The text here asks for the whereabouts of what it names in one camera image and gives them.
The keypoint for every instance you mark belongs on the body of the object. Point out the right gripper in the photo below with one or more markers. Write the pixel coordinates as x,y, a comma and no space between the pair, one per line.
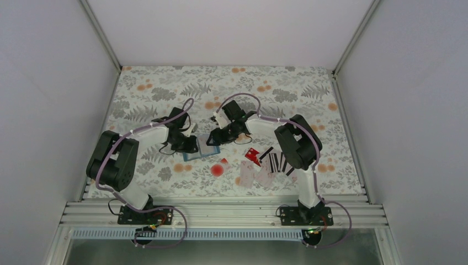
219,138

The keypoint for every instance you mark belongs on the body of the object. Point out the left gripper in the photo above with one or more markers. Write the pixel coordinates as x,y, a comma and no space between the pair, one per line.
189,148

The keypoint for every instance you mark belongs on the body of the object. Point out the teal card holder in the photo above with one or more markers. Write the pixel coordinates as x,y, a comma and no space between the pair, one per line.
204,150

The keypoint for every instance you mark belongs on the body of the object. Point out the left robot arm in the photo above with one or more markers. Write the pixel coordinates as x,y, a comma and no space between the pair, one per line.
113,162

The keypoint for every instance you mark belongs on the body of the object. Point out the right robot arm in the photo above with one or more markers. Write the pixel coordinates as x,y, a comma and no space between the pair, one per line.
298,142

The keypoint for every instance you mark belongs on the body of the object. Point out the red bank card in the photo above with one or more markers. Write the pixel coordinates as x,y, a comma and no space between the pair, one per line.
252,155

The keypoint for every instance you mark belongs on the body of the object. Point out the black striped card pile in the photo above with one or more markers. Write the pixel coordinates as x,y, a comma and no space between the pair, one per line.
276,161

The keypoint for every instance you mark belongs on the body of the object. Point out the floral table mat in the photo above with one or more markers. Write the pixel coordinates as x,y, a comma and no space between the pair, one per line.
148,92

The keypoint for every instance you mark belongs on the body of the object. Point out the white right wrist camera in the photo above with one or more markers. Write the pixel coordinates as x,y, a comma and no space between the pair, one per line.
219,120

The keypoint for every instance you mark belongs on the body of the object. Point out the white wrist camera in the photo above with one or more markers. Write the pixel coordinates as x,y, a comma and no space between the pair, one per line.
219,120
193,128

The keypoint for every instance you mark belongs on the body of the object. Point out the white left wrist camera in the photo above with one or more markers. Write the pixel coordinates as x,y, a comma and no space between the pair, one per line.
193,128

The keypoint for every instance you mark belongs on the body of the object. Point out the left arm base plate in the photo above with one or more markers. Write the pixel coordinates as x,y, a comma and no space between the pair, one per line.
130,217

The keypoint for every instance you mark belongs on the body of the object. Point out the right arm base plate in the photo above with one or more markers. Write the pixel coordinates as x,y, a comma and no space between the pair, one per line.
298,216

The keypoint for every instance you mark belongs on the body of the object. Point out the aluminium rail frame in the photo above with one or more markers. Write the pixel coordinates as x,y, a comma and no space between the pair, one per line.
230,212

